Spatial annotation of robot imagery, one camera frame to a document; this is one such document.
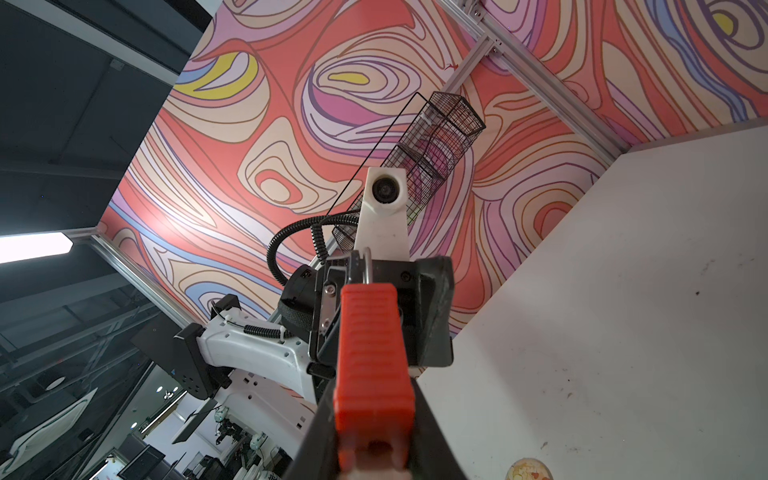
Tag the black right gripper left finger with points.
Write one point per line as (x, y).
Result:
(317, 457)

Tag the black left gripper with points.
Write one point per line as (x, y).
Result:
(426, 290)

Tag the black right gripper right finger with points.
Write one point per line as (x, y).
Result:
(430, 457)

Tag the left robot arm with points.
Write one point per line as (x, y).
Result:
(265, 375)

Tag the beige round badge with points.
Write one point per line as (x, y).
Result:
(528, 469)

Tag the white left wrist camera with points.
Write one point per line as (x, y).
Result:
(383, 226)

